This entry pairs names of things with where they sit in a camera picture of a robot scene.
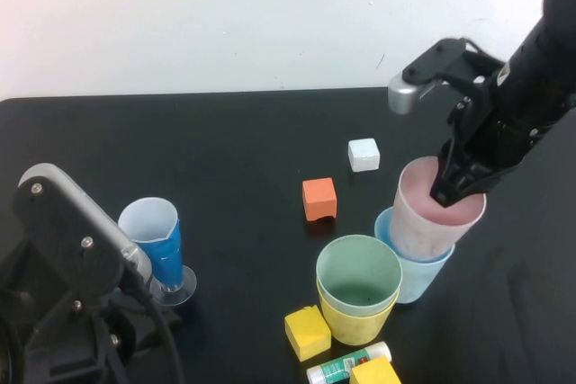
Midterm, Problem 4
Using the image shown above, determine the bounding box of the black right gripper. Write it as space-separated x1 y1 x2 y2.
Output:
429 72 571 209

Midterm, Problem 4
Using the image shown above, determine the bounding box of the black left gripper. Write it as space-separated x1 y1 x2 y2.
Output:
0 239 182 384

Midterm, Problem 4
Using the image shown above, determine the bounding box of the pink plastic cup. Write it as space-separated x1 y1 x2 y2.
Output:
389 155 489 264

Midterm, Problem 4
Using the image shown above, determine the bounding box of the light blue plastic cup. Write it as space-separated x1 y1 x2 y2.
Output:
373 206 456 306

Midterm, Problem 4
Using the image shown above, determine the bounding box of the green plastic cup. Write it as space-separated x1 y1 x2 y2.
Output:
315 234 403 317

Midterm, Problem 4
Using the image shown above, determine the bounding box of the white cube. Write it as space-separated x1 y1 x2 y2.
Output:
347 137 382 174

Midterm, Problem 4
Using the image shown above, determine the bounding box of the blue taped clear measuring glass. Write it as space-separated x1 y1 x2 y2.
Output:
117 196 198 308

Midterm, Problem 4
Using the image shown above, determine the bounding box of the orange cube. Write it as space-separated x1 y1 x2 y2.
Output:
301 177 338 224

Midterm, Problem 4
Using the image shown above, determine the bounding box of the yellow plastic cup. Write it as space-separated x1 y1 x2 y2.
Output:
316 276 400 345

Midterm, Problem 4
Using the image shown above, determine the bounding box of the yellow cube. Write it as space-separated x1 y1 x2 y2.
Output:
349 354 402 384
283 304 333 362

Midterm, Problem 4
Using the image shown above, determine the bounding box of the white green glue stick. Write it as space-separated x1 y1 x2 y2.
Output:
306 340 392 384

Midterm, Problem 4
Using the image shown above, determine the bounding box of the black cable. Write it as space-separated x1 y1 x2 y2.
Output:
146 291 186 384

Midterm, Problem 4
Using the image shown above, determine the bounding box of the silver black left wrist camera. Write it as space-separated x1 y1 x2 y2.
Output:
12 163 155 304

